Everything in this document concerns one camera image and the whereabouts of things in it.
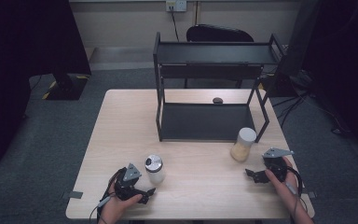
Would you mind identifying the black curtain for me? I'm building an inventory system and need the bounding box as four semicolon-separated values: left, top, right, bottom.
301;0;358;162
0;0;92;172

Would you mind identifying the black stand base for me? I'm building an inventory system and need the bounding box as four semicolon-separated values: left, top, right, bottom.
41;73;90;102

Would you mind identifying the person's right hand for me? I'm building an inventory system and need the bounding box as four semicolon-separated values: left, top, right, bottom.
264;156;299;203

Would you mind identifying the black chair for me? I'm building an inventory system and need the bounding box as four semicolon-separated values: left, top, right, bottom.
184;23;255;90

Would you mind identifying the hand-held gripper cable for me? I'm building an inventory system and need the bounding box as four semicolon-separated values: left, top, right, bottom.
285;166;309;220
89;169;119;224

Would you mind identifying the wall conduit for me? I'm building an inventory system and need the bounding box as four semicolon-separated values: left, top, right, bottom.
193;0;201;27

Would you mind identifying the grey tape piece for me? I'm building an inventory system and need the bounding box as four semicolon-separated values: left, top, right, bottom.
301;189;318;200
61;189;85;201

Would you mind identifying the yellow powder jar white lid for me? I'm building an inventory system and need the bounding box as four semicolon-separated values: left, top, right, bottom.
229;127;258;163

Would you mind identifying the white wall socket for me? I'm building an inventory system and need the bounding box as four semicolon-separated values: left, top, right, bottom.
165;0;188;13

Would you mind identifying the glass salt jar silver lid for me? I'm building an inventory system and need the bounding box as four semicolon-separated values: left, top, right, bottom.
145;154;167;185

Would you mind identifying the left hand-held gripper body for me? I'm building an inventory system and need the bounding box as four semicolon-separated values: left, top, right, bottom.
114;162;145;201

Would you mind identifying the black power cable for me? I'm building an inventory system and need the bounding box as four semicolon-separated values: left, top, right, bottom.
169;5;181;43

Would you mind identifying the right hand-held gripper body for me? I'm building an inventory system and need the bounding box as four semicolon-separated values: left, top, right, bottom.
262;147;295;183

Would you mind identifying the black floor cable with plug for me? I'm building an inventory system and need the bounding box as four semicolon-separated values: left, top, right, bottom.
292;82;352;137

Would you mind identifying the person's left hand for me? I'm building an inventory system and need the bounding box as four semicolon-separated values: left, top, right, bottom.
97;182;144;224

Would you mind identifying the right hand-held gripper cable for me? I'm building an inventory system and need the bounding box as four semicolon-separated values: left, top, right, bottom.
285;166;309;220

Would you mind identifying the left hand-held gripper cable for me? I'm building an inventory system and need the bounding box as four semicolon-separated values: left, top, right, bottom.
89;169;119;224

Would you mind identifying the black metal two-tier rack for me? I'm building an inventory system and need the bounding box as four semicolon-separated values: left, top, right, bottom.
153;31;288;144

